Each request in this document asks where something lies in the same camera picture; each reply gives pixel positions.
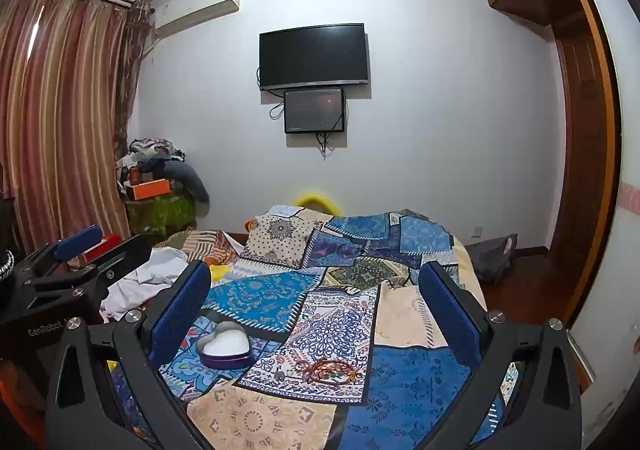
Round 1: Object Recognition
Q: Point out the white air conditioner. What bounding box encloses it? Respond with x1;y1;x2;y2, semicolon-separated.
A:
150;0;242;38

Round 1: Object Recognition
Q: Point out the yellow plastic item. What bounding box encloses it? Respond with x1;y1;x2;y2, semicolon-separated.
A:
292;195;337;216

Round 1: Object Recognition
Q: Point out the small black wall monitor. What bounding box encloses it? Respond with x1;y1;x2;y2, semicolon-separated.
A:
283;87;347;135

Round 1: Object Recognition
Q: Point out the orange box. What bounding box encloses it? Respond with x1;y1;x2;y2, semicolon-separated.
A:
131;180;171;201

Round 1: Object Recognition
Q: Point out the green patterned cloth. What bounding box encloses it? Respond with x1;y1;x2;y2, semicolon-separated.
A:
125;195;197;237

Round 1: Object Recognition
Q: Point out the pile of clothes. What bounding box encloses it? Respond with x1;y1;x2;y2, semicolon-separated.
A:
116;137;211;205

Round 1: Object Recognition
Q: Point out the black wall television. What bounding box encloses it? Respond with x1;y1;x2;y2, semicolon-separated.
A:
258;23;371;92

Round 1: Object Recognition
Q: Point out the brown wooden door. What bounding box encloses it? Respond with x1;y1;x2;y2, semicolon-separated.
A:
549;24;622;323

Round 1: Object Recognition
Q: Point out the red box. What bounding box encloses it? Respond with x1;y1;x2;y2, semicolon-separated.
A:
80;236;124;261

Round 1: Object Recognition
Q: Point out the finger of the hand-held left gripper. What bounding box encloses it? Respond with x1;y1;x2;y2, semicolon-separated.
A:
22;235;154;303
17;225;105;281

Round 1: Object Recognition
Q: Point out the blue patchwork blanket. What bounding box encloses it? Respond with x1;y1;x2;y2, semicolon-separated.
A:
107;205;521;450

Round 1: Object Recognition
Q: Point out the grey bag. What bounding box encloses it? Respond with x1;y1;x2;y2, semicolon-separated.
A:
470;234;519;283

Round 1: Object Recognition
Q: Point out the white sliding wardrobe door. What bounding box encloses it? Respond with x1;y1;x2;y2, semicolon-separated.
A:
565;0;640;433

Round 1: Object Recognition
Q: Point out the white cloth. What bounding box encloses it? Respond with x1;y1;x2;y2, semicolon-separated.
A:
100;247;194;321

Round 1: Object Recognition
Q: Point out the brown striped cloth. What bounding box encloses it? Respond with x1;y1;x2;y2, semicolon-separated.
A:
167;229;246;266

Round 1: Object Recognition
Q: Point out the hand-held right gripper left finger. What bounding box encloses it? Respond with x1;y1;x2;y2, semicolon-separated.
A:
45;260;221;450

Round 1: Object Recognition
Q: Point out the red braided bracelet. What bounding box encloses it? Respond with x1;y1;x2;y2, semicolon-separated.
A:
295;358;359;384

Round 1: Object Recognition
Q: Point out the striped brown curtain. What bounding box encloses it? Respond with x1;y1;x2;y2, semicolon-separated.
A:
0;0;151;255

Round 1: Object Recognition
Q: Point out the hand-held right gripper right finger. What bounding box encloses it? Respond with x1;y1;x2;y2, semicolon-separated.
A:
417;260;584;450

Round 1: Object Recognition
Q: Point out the purple heart-shaped tin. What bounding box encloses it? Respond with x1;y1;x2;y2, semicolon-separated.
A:
197;321;256;371

